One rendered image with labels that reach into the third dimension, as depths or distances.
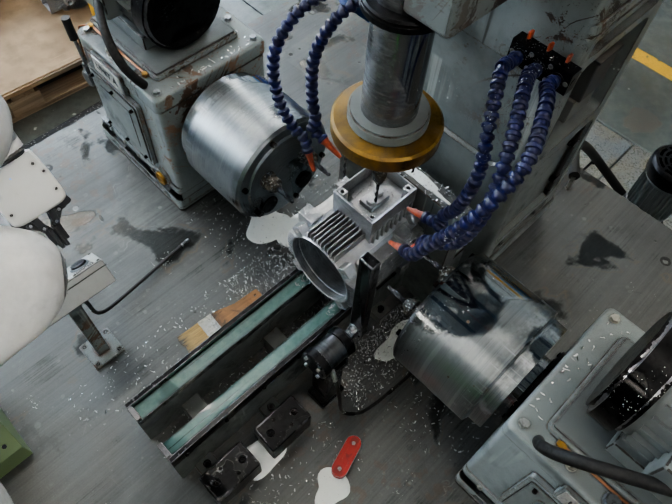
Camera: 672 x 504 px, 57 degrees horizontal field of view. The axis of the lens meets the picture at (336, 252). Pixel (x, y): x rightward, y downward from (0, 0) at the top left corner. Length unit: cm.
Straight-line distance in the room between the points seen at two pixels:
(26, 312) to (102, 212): 90
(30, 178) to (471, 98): 76
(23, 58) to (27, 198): 201
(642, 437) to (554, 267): 73
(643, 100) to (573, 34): 239
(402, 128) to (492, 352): 38
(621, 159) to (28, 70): 240
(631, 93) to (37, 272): 298
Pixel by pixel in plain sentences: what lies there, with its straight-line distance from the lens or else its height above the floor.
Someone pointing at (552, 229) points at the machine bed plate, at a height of 80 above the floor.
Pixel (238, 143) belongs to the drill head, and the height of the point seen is 114.
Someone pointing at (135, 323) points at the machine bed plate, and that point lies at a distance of 143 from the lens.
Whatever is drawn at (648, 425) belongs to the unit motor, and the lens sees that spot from 89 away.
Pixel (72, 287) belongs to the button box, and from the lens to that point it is 118.
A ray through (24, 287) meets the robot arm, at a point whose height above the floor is 148.
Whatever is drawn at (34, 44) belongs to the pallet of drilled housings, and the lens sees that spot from 317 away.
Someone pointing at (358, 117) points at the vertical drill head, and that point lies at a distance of 96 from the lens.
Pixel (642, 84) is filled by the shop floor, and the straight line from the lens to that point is 343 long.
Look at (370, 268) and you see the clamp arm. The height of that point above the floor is 125.
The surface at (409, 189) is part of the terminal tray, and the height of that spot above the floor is 114.
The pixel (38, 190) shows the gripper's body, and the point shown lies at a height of 120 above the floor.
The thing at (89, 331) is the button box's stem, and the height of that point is 91.
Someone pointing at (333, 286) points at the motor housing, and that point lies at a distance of 126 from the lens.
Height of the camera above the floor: 205
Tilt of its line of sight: 58 degrees down
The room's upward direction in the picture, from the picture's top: 5 degrees clockwise
